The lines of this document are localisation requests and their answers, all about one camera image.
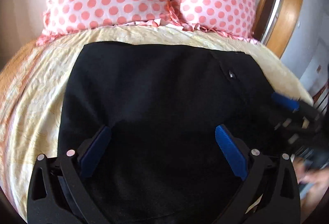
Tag person's right hand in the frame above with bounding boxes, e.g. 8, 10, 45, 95
293, 158, 328, 223

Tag wooden door frame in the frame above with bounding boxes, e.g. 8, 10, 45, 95
226, 0, 307, 59

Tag black pants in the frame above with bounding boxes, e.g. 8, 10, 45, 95
58, 42, 286, 223

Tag cream patterned bedsheet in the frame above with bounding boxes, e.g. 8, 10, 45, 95
1, 26, 313, 218

